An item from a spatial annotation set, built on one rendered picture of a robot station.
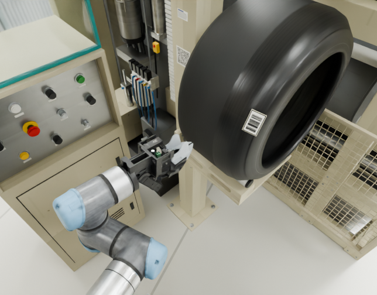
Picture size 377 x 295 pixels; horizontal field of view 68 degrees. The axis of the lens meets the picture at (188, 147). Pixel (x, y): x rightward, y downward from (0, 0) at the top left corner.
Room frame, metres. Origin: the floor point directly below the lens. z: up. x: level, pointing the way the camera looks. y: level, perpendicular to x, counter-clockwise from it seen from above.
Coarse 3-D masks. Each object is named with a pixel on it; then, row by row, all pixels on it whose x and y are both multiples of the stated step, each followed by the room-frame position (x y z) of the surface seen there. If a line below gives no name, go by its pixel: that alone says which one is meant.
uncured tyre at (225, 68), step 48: (240, 0) 0.81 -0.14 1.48; (288, 0) 0.78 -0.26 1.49; (240, 48) 0.64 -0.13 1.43; (288, 48) 0.60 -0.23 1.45; (336, 48) 0.68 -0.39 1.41; (192, 96) 0.62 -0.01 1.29; (240, 96) 0.54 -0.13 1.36; (288, 96) 0.55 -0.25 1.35; (240, 144) 0.49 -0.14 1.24; (288, 144) 0.75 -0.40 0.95
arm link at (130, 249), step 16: (128, 240) 0.24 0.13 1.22; (144, 240) 0.24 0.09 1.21; (112, 256) 0.21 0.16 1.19; (128, 256) 0.20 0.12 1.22; (144, 256) 0.20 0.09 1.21; (160, 256) 0.21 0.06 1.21; (112, 272) 0.17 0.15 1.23; (128, 272) 0.17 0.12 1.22; (144, 272) 0.18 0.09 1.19; (96, 288) 0.14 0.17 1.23; (112, 288) 0.14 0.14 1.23; (128, 288) 0.14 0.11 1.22
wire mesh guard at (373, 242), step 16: (320, 128) 0.89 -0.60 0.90; (352, 128) 0.80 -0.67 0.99; (320, 144) 0.87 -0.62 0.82; (336, 144) 0.82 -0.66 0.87; (304, 160) 0.89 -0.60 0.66; (320, 160) 0.84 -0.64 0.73; (352, 160) 0.76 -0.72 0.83; (368, 160) 0.72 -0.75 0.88; (288, 192) 0.89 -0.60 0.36; (304, 208) 0.80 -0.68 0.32; (320, 224) 0.71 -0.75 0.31
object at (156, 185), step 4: (144, 176) 0.38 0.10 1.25; (148, 176) 0.38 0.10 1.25; (140, 180) 0.37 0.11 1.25; (144, 180) 0.37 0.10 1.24; (148, 180) 0.38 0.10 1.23; (152, 180) 0.39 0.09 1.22; (156, 180) 0.41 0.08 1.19; (144, 184) 0.37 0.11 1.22; (148, 184) 0.38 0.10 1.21; (152, 184) 0.39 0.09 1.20; (156, 184) 0.40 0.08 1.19; (160, 184) 0.40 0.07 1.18; (152, 188) 0.39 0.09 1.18; (156, 188) 0.40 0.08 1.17
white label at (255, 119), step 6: (252, 114) 0.51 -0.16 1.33; (258, 114) 0.50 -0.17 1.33; (246, 120) 0.51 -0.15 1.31; (252, 120) 0.50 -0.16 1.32; (258, 120) 0.50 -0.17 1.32; (264, 120) 0.49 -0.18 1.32; (246, 126) 0.50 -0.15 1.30; (252, 126) 0.49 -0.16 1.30; (258, 126) 0.49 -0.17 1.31; (252, 132) 0.49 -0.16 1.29
